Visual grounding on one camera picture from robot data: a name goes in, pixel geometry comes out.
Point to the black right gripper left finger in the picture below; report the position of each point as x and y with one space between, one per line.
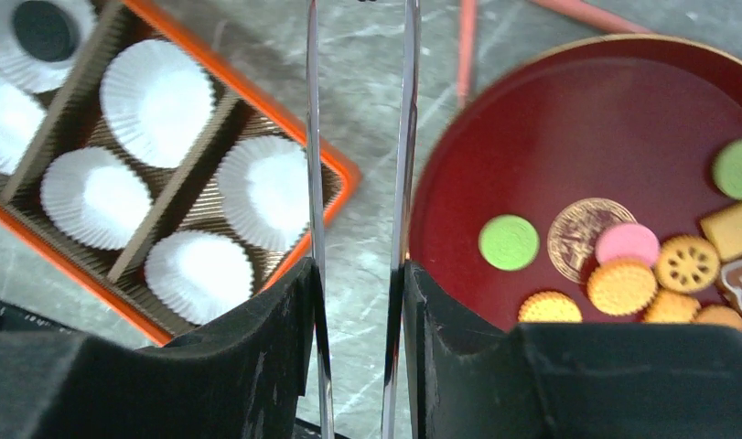
239 376

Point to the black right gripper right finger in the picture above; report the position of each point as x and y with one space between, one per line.
469 379

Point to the silver metal tongs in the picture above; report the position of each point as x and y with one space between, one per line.
401 216

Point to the black round cookie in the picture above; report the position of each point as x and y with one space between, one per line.
45 31

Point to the orange round cookie front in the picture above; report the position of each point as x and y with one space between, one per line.
548 307

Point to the orange round cookie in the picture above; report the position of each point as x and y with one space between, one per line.
720 315
671 307
548 307
621 287

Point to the white paper cup front right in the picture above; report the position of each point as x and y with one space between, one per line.
199 275

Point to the white paper cup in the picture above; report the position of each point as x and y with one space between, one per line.
94 198
20 117
264 187
33 75
199 275
156 100

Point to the green round cookie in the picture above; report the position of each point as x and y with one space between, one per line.
727 170
509 242

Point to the white paper cup back right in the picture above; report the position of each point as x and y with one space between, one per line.
264 187

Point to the orange cookie tin box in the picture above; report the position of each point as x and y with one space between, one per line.
184 198

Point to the orange round cookie middle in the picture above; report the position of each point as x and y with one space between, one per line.
671 307

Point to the pink round cookie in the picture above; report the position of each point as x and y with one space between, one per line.
628 240

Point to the white paper cup front middle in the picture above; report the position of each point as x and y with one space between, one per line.
94 198

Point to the orange flower cookie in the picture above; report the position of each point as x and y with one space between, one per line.
687 264

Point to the orange round cookie right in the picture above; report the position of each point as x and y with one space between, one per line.
720 315

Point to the white paper cup back middle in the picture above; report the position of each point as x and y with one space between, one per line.
156 100

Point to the yellow square cookie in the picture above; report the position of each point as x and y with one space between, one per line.
724 230

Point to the white paper cup front left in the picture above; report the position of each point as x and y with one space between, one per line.
20 117

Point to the pink chopstick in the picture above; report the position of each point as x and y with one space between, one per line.
466 39
593 16

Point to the white paper cup back left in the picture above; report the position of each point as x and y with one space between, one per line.
33 75

